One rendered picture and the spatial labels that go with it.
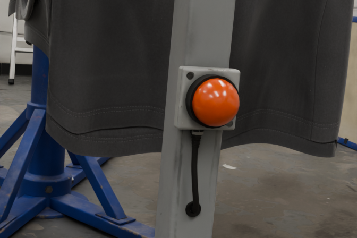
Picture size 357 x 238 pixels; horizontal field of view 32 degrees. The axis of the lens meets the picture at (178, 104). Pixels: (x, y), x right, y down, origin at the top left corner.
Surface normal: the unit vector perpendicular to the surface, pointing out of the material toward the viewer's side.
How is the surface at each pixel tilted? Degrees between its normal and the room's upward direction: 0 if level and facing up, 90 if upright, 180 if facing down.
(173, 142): 90
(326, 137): 93
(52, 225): 0
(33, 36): 101
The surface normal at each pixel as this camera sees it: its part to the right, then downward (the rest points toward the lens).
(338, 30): 0.21, 0.15
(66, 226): 0.08, -0.98
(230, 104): 0.50, 0.01
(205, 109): -0.48, 0.26
